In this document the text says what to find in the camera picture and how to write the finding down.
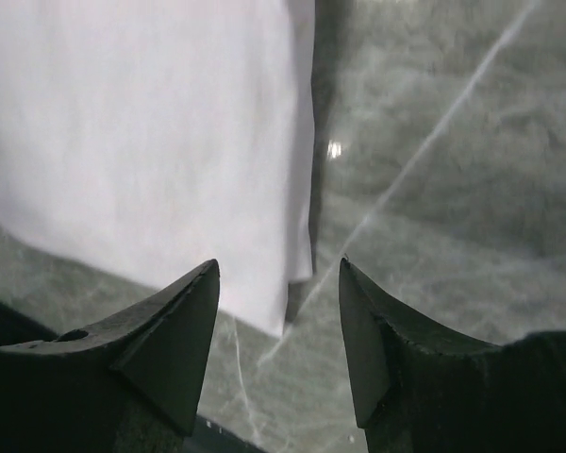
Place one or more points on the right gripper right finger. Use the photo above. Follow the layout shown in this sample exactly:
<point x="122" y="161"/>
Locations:
<point x="419" y="386"/>

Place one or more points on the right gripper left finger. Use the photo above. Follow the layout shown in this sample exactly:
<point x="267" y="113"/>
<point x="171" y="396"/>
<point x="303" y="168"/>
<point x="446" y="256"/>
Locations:
<point x="142" y="367"/>

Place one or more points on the white red-print t-shirt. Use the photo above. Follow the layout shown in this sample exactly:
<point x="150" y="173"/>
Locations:
<point x="144" y="137"/>

